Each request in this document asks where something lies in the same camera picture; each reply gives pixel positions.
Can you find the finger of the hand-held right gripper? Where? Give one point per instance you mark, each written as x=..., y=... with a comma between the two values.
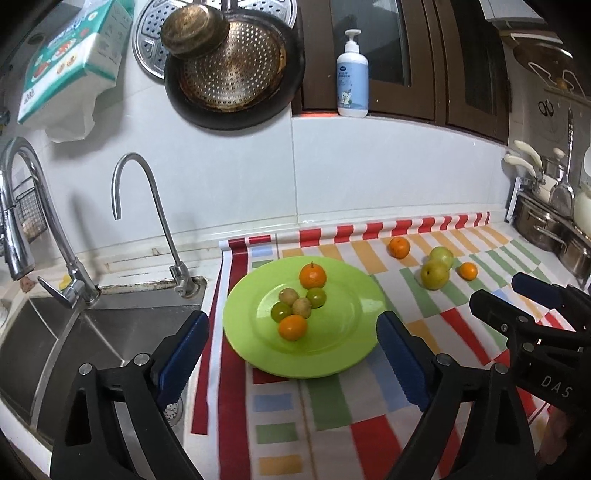
x=535, y=287
x=494, y=307

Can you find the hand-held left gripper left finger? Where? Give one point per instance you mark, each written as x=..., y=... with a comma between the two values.
x=182, y=364

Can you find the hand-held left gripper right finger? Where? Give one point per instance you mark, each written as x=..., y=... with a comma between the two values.
x=406, y=364

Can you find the green plate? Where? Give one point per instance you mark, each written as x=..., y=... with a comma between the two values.
x=341, y=332

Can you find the small green tangerine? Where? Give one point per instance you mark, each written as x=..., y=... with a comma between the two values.
x=317, y=297
x=279, y=312

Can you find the orange tangerine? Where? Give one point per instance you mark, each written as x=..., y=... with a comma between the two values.
x=292, y=326
x=313, y=276
x=467, y=271
x=398, y=247

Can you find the brown kiwi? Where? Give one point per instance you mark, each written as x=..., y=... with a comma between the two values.
x=288, y=294
x=301, y=307

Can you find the person's right hand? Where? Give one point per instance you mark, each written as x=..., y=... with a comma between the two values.
x=564, y=434

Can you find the sink drain strainer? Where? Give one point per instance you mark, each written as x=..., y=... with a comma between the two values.
x=171, y=411

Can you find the large steel pot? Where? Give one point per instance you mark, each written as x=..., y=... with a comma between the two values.
x=538, y=226

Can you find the green apple front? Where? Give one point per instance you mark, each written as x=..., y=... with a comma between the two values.
x=434, y=275

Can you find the green pear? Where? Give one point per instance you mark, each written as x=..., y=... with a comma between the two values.
x=443, y=253

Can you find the steel sink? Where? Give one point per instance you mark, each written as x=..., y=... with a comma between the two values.
x=115, y=332

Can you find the striped colourful tablecloth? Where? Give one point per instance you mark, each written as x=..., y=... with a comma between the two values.
x=369, y=438

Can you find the slim gooseneck faucet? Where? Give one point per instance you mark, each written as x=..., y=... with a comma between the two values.
x=179, y=277

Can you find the white plastic board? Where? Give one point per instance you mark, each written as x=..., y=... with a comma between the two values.
x=513, y=198

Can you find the metal spatula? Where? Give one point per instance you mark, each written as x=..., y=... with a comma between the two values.
x=561, y=198

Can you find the white kettle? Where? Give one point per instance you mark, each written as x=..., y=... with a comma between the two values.
x=583, y=206

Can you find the steel pot with lid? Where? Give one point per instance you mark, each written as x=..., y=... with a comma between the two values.
x=554, y=167

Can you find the white rice paddle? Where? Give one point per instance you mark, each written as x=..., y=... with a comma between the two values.
x=588, y=159

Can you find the tall chrome kitchen faucet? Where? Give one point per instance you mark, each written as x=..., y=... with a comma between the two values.
x=69, y=258

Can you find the black scissors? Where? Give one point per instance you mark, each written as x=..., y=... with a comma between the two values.
x=547, y=108

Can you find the brown wooden window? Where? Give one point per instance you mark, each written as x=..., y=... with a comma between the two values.
x=480, y=69
x=307, y=69

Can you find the wooden cutting board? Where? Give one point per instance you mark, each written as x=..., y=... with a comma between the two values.
x=531, y=53

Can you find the black frying pan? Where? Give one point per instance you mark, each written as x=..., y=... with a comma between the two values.
x=221, y=121

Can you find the white blue pump bottle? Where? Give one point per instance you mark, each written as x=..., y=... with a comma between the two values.
x=353, y=83

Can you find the white plastic bag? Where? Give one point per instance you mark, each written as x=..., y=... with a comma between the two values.
x=74, y=122

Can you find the brass colander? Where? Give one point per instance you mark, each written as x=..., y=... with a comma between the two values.
x=240, y=69

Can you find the silver steamer plate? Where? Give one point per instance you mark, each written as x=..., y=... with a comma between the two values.
x=147, y=41

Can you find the small brass pot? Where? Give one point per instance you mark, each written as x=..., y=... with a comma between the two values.
x=194, y=32

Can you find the teal tissue pack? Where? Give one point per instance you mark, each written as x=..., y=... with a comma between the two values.
x=69, y=50

